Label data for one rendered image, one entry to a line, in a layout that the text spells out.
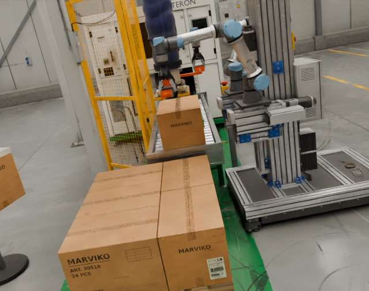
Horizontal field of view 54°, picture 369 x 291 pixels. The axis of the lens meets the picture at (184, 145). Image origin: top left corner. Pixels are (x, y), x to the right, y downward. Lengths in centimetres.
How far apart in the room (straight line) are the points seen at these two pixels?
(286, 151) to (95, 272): 178
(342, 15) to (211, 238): 1177
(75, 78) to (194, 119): 139
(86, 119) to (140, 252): 213
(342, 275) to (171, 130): 176
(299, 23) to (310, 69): 988
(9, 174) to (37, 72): 971
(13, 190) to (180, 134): 144
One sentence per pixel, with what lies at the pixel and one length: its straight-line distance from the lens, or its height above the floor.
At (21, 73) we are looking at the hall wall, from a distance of 1278.
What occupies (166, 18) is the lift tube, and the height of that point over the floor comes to 173.
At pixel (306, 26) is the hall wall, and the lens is 1296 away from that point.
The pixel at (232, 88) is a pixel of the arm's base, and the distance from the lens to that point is 325.
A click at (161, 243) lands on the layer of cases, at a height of 50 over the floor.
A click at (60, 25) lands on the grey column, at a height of 184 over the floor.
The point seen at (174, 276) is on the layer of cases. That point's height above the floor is 25.
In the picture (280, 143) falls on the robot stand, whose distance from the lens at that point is 313.
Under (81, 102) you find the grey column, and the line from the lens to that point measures 402.
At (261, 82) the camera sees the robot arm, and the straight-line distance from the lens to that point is 260.
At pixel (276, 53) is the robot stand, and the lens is 297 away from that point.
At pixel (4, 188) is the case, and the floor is 76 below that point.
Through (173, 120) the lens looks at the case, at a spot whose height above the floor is 88.
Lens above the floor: 171
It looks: 19 degrees down
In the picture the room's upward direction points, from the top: 10 degrees counter-clockwise
